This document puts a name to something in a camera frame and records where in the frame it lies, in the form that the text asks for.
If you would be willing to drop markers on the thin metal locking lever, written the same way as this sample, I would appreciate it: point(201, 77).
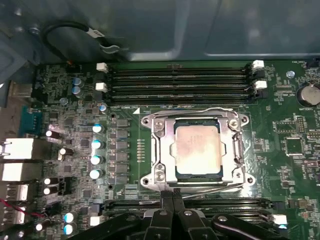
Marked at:
point(200, 110)
point(212, 192)

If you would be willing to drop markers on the round silver coin battery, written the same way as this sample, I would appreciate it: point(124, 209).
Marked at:
point(310, 95)

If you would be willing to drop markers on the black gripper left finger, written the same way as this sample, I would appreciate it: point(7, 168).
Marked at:
point(166, 205)

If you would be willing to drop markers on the green motherboard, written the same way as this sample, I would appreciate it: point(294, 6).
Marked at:
point(275, 155)

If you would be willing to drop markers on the black open PC case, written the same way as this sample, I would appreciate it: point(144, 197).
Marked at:
point(175, 25)

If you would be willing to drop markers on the silver square CPU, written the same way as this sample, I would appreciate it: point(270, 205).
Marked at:
point(197, 150)

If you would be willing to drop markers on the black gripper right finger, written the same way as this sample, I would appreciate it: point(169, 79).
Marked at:
point(178, 205)

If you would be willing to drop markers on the CPU socket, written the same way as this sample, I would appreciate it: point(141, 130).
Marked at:
point(160, 175)

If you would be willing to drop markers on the metal socket cover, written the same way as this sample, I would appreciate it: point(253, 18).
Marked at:
point(170, 150)

